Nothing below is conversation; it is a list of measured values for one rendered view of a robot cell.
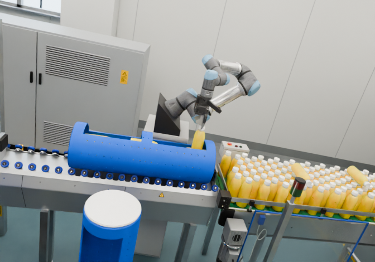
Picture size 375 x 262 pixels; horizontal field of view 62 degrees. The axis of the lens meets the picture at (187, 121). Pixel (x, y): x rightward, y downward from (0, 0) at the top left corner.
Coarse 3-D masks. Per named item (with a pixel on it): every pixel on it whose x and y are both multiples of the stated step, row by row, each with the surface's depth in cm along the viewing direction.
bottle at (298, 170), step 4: (292, 164) 213; (296, 164) 210; (300, 164) 211; (292, 168) 211; (296, 168) 207; (300, 168) 206; (296, 172) 206; (300, 172) 202; (304, 172) 201; (296, 176) 206; (300, 176) 201; (304, 176) 199; (308, 176) 199
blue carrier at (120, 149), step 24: (72, 144) 177; (96, 144) 179; (120, 144) 182; (144, 144) 185; (168, 144) 212; (96, 168) 185; (120, 168) 185; (144, 168) 186; (168, 168) 187; (192, 168) 189
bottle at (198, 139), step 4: (196, 132) 193; (200, 132) 192; (204, 132) 194; (196, 136) 193; (200, 136) 192; (204, 136) 194; (196, 140) 193; (200, 140) 193; (192, 144) 196; (196, 144) 194; (200, 144) 194; (192, 148) 196; (196, 148) 194; (200, 148) 195
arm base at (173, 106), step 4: (168, 100) 223; (172, 100) 221; (176, 100) 220; (168, 104) 220; (172, 104) 220; (176, 104) 219; (180, 104) 219; (168, 108) 219; (172, 108) 219; (176, 108) 219; (180, 108) 220; (184, 108) 221; (172, 112) 219; (176, 112) 220; (180, 112) 222; (172, 116) 220; (176, 116) 221
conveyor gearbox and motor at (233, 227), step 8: (232, 224) 188; (240, 224) 189; (224, 232) 193; (232, 232) 184; (240, 232) 185; (224, 240) 191; (232, 240) 187; (240, 240) 187; (224, 248) 192; (232, 248) 187; (224, 256) 194; (232, 256) 187
